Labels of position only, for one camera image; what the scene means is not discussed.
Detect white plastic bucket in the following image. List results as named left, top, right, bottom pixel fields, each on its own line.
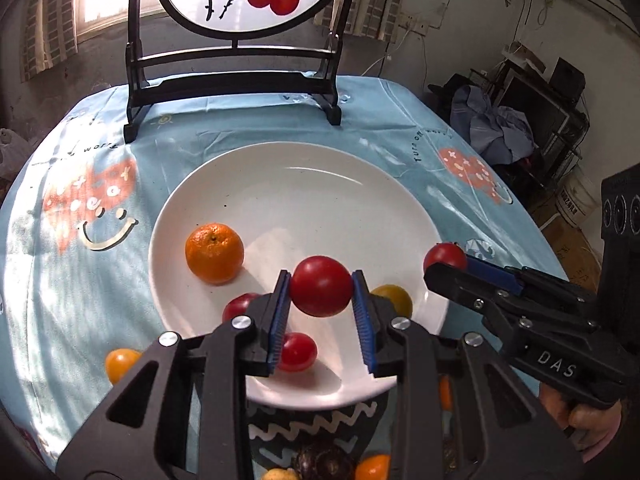
left=554, top=164, right=602, bottom=232

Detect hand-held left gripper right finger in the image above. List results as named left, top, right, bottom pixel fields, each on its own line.
left=350, top=269, right=587, bottom=480

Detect white round plate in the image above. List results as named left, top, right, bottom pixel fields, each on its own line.
left=148, top=141, right=450, bottom=409

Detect blue printed tablecloth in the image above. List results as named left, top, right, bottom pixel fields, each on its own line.
left=0, top=74, right=571, bottom=480

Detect person's right hand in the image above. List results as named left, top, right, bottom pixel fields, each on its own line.
left=538, top=381, right=624, bottom=464

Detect large red tomato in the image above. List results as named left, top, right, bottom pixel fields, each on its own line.
left=289, top=255, right=355, bottom=318

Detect crumpled blue cloth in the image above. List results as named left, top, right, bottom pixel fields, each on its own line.
left=449, top=84, right=542, bottom=165

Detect orange mandarin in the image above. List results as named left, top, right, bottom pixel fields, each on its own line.
left=184, top=223, right=246, bottom=285

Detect small orange fruit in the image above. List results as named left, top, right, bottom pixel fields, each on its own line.
left=354, top=454, right=392, bottom=480

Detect cardboard box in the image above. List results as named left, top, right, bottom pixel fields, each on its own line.
left=541, top=214, right=607, bottom=297

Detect checkered curtain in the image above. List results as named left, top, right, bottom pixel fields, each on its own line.
left=312, top=0, right=410, bottom=44
left=19, top=0, right=80, bottom=82

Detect painted round screen black stand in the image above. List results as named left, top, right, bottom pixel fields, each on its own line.
left=123, top=0, right=366, bottom=144

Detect small red cherry tomato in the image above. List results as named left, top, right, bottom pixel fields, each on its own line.
left=423, top=242, right=469, bottom=275

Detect white plastic bag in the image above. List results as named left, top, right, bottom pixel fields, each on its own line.
left=0, top=127, right=32, bottom=182

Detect black speaker box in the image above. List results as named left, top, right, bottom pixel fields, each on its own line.
left=550, top=57, right=587, bottom=105

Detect black equipment rack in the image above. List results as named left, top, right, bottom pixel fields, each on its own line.
left=492, top=57, right=592, bottom=188

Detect orange-yellow cherry tomato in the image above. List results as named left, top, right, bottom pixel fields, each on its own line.
left=104, top=348, right=143, bottom=385

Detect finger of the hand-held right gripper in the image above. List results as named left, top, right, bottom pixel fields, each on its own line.
left=465, top=256, right=532, bottom=298
left=423, top=261, right=507, bottom=322

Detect yellow cherry tomato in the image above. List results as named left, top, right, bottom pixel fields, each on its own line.
left=370, top=284, right=414, bottom=320

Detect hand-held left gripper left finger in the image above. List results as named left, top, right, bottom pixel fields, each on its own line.
left=55, top=269, right=293, bottom=480

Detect dark purple mangosteen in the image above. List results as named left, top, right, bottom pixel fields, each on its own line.
left=292, top=441, right=357, bottom=480

